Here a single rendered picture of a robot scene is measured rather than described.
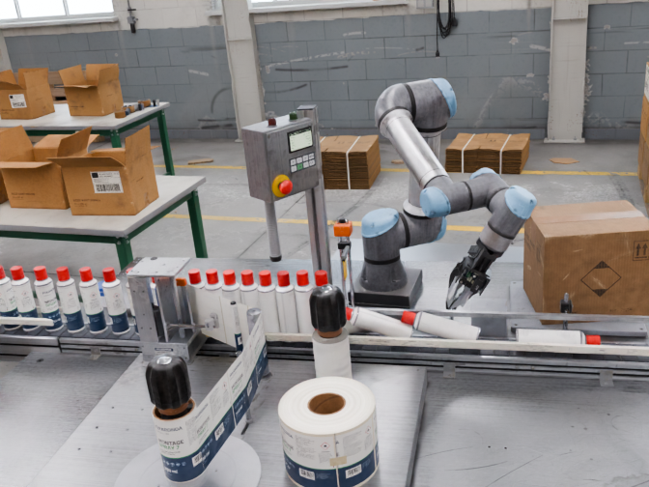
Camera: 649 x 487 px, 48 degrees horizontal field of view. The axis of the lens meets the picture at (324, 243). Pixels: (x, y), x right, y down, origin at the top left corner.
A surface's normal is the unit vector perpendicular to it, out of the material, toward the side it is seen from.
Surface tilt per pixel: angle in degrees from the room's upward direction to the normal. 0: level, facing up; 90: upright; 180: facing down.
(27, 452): 0
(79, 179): 91
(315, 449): 90
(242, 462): 0
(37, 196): 90
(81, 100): 90
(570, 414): 0
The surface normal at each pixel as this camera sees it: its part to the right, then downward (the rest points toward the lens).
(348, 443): 0.37, 0.33
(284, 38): -0.32, 0.39
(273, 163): 0.67, 0.23
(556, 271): -0.03, 0.38
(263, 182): -0.73, 0.32
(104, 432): -0.08, -0.92
